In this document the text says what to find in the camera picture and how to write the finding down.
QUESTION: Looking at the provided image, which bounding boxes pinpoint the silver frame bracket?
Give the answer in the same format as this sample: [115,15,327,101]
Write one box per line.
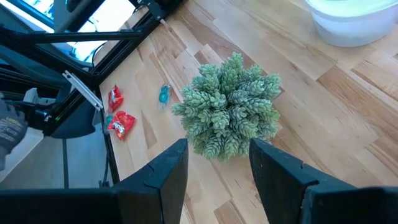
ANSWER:
[62,70,104,112]

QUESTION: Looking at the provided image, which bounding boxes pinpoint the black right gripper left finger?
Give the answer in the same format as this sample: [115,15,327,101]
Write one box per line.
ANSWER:
[0,138,190,224]

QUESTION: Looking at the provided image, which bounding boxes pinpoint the red candy pack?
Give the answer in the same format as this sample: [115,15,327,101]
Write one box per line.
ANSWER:
[108,111,137,141]
[107,84,124,113]

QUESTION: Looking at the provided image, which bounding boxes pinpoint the black table frame rails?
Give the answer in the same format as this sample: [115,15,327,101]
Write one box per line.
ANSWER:
[0,0,187,187]

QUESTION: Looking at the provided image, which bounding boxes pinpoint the artificial plant in patterned pot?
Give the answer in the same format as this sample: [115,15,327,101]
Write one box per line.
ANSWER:
[171,51,282,163]

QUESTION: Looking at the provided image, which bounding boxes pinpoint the black beam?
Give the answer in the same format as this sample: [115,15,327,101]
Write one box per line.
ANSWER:
[12,99,97,139]

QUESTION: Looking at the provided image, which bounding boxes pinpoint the teal wrapped candy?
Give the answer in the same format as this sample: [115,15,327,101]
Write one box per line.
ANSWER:
[157,83,172,110]
[103,113,114,133]

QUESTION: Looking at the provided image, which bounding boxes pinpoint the white bowl with items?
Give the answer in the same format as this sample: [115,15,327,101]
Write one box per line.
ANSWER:
[303,0,398,48]

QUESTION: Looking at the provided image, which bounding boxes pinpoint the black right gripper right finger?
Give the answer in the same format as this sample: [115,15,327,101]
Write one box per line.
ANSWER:
[249,138,398,224]

